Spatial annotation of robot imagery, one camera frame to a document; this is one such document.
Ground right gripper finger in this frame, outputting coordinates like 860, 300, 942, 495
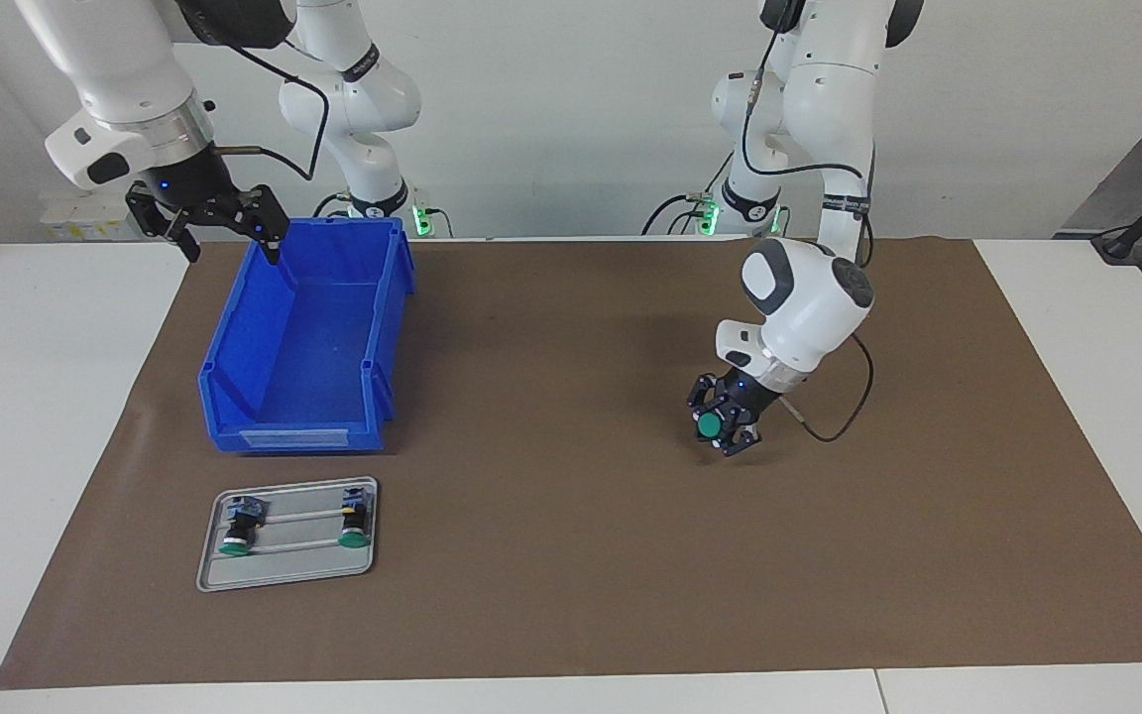
224, 183, 291, 266
125, 188, 203, 264

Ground green button blue block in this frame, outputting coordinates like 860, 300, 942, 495
217, 496, 270, 556

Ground green button yellow marked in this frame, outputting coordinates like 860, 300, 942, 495
336, 488, 374, 549

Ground white small boxes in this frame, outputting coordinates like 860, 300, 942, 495
39, 190, 151, 242

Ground blue plastic storage bin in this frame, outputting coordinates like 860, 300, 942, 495
197, 216, 416, 455

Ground brown table mat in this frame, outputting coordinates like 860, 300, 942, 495
0, 236, 1142, 690

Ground silver metal tray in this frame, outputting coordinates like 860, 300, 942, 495
196, 476, 379, 593

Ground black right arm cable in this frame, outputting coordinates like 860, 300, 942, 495
214, 35, 330, 182

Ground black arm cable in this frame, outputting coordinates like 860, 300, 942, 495
740, 0, 876, 444
214, 35, 330, 182

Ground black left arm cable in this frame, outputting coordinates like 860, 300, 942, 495
740, 0, 876, 444

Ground black base cable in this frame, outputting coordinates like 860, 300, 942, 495
642, 193, 706, 237

